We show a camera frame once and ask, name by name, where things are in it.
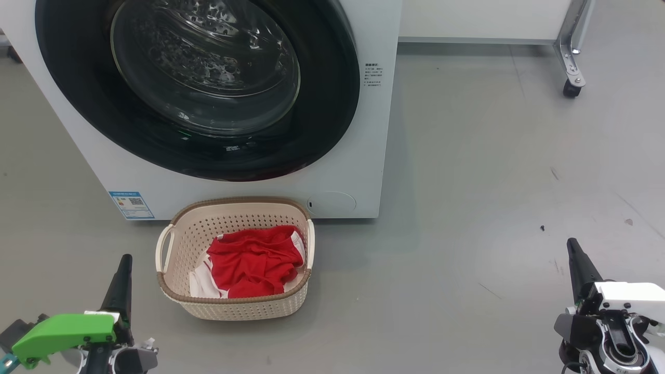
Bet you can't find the white washing machine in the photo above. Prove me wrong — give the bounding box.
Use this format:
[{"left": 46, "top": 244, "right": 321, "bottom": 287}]
[{"left": 0, "top": 0, "right": 404, "bottom": 222}]

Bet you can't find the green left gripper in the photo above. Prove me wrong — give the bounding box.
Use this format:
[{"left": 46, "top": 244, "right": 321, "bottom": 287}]
[{"left": 10, "top": 253, "right": 135, "bottom": 369}]

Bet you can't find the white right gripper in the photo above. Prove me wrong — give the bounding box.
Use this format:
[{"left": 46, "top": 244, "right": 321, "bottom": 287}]
[{"left": 566, "top": 237, "right": 665, "bottom": 325}]

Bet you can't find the cream perforated laundry basket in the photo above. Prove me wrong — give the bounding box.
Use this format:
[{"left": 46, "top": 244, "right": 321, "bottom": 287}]
[{"left": 154, "top": 196, "right": 316, "bottom": 322}]

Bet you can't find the metal leg with caster wheel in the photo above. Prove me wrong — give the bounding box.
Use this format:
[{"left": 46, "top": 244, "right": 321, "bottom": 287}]
[{"left": 553, "top": 0, "right": 596, "bottom": 99}]

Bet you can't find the white board panel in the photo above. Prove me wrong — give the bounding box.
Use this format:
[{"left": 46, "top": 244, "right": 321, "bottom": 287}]
[{"left": 398, "top": 0, "right": 575, "bottom": 45}]

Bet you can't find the blue energy label sticker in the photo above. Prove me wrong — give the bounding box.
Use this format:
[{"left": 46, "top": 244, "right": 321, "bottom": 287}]
[{"left": 108, "top": 191, "right": 156, "bottom": 221}]

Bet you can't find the red white garment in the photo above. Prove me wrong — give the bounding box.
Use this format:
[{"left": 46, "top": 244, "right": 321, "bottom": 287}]
[{"left": 188, "top": 224, "right": 308, "bottom": 300}]

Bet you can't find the round glass washing machine door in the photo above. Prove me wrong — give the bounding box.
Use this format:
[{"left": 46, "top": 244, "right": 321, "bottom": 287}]
[{"left": 34, "top": 0, "right": 361, "bottom": 183}]

